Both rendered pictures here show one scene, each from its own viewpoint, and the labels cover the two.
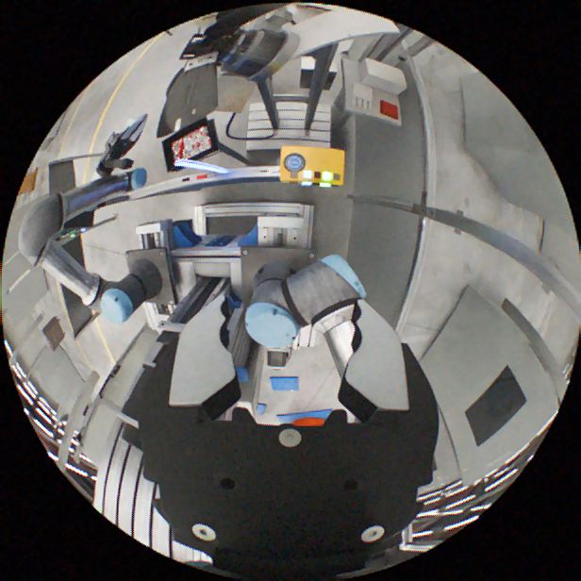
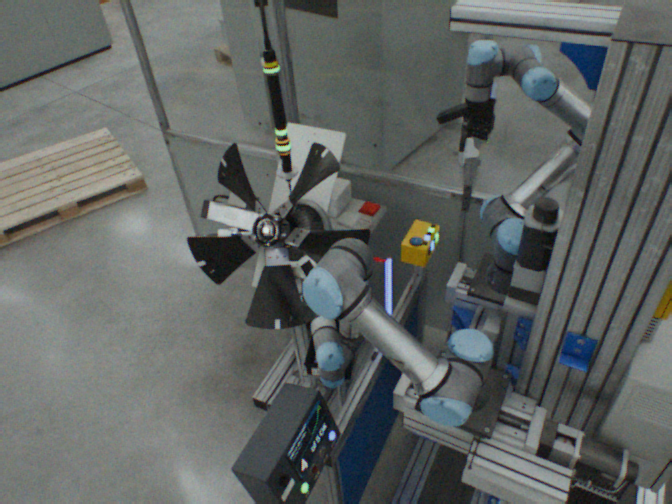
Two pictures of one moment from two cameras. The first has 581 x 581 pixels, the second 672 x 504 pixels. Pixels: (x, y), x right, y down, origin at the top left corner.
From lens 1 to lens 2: 1.71 m
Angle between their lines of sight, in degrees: 65
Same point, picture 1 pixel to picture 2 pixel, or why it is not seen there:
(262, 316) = (504, 229)
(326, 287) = (493, 206)
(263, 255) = (479, 280)
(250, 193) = (402, 462)
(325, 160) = (420, 228)
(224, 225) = (442, 491)
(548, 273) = not seen: hidden behind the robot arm
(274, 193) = not seen: hidden behind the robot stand
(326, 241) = not seen: hidden behind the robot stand
